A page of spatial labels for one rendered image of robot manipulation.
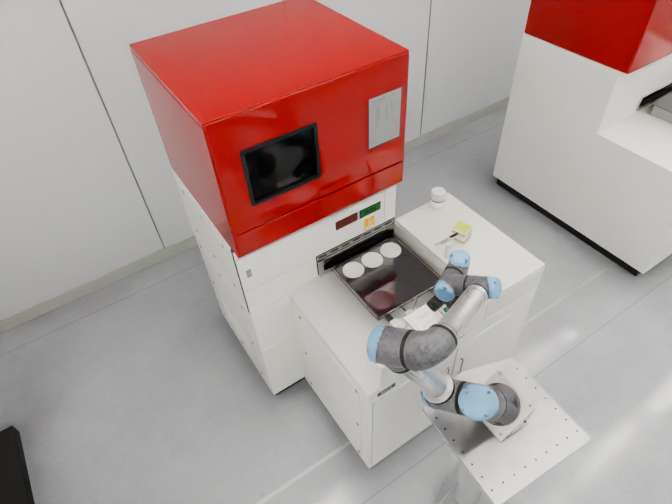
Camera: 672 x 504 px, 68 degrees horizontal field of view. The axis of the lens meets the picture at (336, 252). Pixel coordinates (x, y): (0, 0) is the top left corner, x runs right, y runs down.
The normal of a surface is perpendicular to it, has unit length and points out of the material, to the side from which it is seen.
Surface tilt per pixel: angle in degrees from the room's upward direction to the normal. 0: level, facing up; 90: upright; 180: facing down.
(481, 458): 0
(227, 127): 90
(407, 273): 0
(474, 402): 37
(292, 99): 90
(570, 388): 0
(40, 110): 90
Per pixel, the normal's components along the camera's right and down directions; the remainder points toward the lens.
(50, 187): 0.55, 0.58
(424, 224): -0.05, -0.69
